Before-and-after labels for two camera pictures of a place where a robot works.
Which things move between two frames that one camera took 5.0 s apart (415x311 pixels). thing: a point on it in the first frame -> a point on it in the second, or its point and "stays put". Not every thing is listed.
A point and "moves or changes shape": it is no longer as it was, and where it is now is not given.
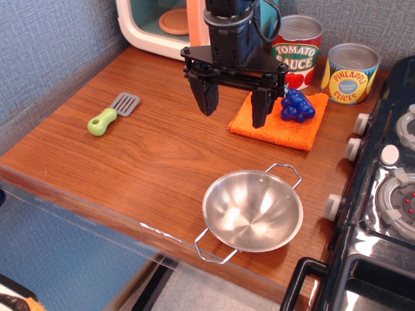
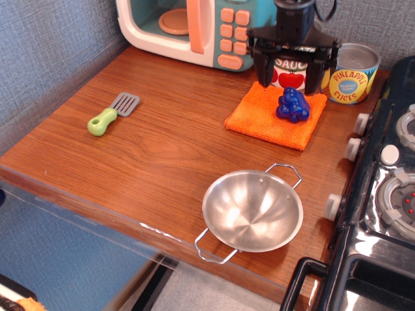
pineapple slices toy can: (349, 74) stays put
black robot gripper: (235, 57) -> (294, 37)
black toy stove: (371, 263) stays put
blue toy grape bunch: (296, 106) moves or changes shape
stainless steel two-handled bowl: (250, 210) stays put
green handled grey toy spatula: (123, 105) stays put
